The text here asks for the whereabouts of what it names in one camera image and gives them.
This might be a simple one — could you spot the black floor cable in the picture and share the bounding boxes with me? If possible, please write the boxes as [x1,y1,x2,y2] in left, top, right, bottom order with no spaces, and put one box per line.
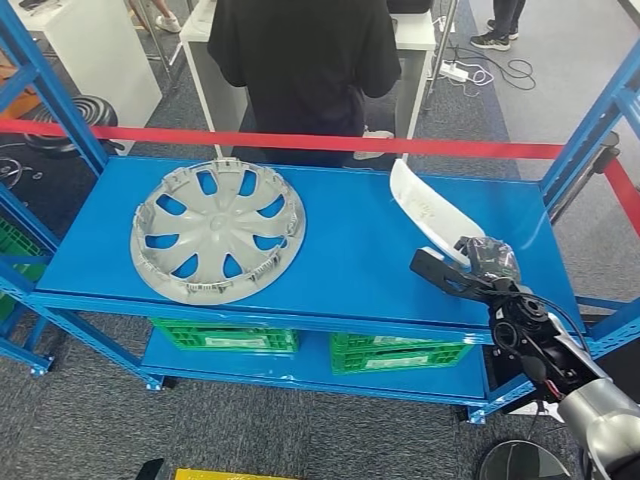
[450,42,537,92]

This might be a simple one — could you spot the black round ribbed base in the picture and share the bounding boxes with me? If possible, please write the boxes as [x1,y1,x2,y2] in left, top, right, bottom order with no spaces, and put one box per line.
[22,94,125,157]

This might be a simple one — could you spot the white plastic car part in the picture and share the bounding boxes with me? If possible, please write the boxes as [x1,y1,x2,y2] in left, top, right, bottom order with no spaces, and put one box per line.
[389,157,487,268]

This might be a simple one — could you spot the red barrier belt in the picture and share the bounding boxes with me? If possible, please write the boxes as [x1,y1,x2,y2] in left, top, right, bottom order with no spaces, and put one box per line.
[0,117,640,236]

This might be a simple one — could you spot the blue metal shelf rack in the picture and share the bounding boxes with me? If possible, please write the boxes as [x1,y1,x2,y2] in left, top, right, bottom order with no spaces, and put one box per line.
[0,185,58,378]
[0,0,640,425]

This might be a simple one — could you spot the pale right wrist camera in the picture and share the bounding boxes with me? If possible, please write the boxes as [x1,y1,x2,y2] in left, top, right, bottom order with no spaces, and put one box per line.
[408,246,494,303]

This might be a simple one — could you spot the orange container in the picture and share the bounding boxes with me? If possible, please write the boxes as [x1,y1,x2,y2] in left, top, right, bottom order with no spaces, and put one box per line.
[0,62,41,121]

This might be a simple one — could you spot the silver metal pole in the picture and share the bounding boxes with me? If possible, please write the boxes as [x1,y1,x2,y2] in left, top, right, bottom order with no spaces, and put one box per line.
[423,0,458,111]

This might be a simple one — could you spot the green plastic crate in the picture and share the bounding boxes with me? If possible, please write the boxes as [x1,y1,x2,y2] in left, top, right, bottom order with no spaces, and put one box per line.
[149,317,301,354]
[0,217,47,318]
[330,333,473,376]

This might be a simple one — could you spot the white power strip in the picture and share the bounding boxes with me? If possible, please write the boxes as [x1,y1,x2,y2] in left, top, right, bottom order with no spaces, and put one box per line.
[439,59,469,83]

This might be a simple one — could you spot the white cabinet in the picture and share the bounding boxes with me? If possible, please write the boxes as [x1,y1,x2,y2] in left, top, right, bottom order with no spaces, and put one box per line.
[10,0,164,155]

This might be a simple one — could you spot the grey plastic wheel hubcap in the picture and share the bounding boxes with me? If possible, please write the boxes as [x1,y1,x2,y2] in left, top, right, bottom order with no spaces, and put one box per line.
[130,158,307,307]

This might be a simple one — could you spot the white table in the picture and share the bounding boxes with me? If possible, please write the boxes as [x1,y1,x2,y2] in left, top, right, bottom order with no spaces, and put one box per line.
[179,0,437,160]

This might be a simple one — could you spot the metal stand legs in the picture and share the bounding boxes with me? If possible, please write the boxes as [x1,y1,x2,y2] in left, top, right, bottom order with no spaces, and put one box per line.
[134,0,176,84]

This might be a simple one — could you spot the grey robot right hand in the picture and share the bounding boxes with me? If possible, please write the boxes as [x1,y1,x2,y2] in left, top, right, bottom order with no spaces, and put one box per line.
[453,235,522,284]

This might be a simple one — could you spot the chrome emblem part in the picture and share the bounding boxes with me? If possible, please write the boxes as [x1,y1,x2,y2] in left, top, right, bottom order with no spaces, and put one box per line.
[0,156,23,191]

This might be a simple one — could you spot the black barrier post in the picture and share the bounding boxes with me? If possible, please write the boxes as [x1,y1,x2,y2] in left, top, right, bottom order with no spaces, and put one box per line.
[547,131,621,225]

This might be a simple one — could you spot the person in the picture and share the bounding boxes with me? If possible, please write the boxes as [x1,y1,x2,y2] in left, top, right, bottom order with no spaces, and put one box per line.
[127,0,182,34]
[469,0,527,52]
[207,0,402,168]

